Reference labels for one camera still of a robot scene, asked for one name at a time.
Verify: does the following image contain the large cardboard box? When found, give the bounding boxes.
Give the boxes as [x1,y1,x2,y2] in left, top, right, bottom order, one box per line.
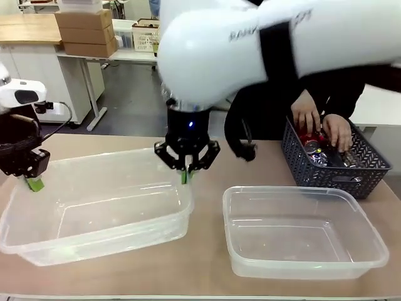
[55,8,114,31]

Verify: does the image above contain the large clear plastic bin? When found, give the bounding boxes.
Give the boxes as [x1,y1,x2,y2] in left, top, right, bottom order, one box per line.
[0,147,195,268]

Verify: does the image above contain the red drink can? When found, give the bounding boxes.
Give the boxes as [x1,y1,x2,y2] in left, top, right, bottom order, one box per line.
[299,130,325,148]

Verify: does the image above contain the person's black sweater torso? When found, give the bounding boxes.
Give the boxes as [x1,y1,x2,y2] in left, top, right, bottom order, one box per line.
[224,64,367,163]

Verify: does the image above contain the person's right hand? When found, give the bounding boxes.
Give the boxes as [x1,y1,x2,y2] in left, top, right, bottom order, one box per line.
[290,93,322,133]

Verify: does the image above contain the small clear plastic bin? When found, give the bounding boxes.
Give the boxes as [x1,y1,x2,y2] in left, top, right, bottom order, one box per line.
[222,185,390,280]

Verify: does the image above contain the silver blue drink can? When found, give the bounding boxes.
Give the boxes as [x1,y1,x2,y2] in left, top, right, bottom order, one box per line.
[305,140,329,166]

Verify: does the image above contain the white desk with legs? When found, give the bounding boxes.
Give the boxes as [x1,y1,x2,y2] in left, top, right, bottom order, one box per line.
[56,18,159,132]

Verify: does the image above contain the person's left forearm black sleeve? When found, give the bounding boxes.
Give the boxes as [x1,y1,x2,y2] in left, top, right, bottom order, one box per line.
[325,75,367,124]

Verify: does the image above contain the white side table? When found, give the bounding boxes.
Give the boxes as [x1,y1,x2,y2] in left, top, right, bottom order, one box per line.
[353,83,401,133]

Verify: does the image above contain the person's right forearm black sleeve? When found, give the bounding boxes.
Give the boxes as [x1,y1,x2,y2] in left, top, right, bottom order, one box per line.
[293,82,323,103]

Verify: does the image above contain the white lattice crate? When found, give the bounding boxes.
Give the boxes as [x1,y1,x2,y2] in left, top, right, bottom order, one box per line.
[131,18,162,53]

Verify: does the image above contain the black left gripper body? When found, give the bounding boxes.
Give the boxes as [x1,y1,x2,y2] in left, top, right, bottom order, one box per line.
[0,142,51,180]

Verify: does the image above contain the person's left hand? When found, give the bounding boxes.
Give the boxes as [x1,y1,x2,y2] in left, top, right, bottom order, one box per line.
[321,114,353,154]

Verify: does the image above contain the wooden desk top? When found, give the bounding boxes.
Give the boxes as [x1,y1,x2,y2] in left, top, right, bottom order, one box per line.
[0,13,64,46]

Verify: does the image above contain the dark grey plastic basket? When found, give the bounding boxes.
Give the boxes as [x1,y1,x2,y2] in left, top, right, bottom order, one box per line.
[281,115,393,201]

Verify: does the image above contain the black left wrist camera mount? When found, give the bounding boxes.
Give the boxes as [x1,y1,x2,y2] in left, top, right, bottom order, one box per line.
[0,114,42,151]

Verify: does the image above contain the white cabinet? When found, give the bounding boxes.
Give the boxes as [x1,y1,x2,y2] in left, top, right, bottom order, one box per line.
[0,43,106,125]

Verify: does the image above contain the flat cardboard box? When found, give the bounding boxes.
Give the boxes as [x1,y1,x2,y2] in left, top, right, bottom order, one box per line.
[58,26,115,45]

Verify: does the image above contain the black cable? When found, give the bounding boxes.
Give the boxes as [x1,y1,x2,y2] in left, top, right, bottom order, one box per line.
[34,100,73,142]

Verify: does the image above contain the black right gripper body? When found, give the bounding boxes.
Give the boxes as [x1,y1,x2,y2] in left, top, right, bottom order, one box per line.
[165,99,212,158]

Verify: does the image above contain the black flat package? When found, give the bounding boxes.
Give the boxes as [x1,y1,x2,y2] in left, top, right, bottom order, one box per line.
[325,149,346,167]

